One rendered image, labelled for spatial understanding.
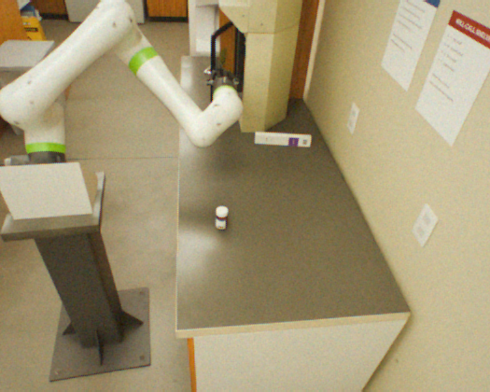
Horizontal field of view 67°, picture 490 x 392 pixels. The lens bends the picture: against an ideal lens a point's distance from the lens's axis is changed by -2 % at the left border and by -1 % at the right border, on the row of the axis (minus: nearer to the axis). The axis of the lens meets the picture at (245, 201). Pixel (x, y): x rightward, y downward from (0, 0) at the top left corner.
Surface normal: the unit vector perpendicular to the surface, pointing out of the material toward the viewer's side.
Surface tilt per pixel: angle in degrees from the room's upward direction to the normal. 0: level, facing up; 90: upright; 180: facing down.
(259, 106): 90
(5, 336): 0
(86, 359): 0
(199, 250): 1
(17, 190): 90
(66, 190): 90
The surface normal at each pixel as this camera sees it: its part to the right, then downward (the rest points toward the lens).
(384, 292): 0.06, -0.75
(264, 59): 0.12, 0.66
